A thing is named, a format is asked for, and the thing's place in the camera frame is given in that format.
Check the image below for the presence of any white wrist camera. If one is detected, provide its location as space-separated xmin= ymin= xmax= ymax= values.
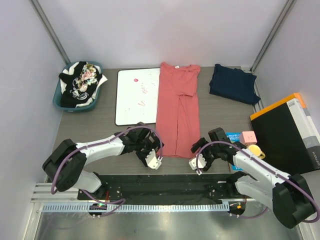
xmin=145 ymin=149 xmax=163 ymax=170
xmin=188 ymin=154 xmax=207 ymax=176

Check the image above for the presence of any folded navy t shirt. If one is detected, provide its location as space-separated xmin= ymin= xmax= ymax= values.
xmin=209 ymin=64 xmax=261 ymax=105

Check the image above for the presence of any purple cable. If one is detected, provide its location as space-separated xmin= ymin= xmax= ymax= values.
xmin=194 ymin=141 xmax=318 ymax=223
xmin=50 ymin=124 xmax=165 ymax=217

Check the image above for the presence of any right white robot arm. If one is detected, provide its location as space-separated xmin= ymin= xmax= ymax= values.
xmin=190 ymin=127 xmax=320 ymax=229

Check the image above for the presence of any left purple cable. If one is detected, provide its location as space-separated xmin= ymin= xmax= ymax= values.
xmin=50 ymin=124 xmax=165 ymax=217

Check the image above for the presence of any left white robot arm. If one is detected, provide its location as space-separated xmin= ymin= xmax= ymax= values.
xmin=42 ymin=122 xmax=165 ymax=200

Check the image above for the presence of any white board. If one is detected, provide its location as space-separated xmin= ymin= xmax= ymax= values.
xmin=115 ymin=67 xmax=160 ymax=126

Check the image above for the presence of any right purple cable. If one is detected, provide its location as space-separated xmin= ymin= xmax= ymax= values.
xmin=194 ymin=141 xmax=318 ymax=223

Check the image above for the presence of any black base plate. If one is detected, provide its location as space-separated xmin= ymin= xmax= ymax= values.
xmin=91 ymin=174 xmax=244 ymax=206

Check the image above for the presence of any left aluminium corner post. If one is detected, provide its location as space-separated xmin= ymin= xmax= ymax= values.
xmin=29 ymin=0 xmax=71 ymax=65

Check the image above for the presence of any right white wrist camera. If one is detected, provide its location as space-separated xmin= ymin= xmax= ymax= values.
xmin=188 ymin=154 xmax=207 ymax=176

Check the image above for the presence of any black floral t shirt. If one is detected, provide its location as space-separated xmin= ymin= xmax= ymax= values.
xmin=59 ymin=61 xmax=108 ymax=108

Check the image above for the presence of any red t shirt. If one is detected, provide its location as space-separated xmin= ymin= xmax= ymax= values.
xmin=155 ymin=62 xmax=201 ymax=159

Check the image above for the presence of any black orange box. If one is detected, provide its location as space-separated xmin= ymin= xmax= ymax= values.
xmin=250 ymin=93 xmax=320 ymax=175

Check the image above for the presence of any blue illustrated book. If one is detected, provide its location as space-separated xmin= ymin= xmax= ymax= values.
xmin=226 ymin=132 xmax=243 ymax=172

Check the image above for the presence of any pink power adapter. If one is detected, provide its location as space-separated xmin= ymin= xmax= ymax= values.
xmin=239 ymin=131 xmax=258 ymax=146

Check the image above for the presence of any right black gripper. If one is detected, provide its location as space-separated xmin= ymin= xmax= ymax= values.
xmin=191 ymin=137 xmax=220 ymax=172

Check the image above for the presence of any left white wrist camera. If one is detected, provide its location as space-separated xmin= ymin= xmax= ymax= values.
xmin=145 ymin=149 xmax=163 ymax=170

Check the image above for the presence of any yellow cup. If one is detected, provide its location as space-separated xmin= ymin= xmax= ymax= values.
xmin=247 ymin=144 xmax=266 ymax=159

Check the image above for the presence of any right aluminium corner post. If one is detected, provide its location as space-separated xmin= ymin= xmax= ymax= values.
xmin=250 ymin=0 xmax=297 ymax=73

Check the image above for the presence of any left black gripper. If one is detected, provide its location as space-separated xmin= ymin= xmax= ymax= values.
xmin=134 ymin=133 xmax=164 ymax=164

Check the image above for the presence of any aluminium frame rail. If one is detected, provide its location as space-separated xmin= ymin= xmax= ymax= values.
xmin=31 ymin=183 xmax=246 ymax=216

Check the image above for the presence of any aluminium corner post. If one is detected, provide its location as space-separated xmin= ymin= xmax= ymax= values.
xmin=250 ymin=0 xmax=297 ymax=73
xmin=29 ymin=0 xmax=71 ymax=65

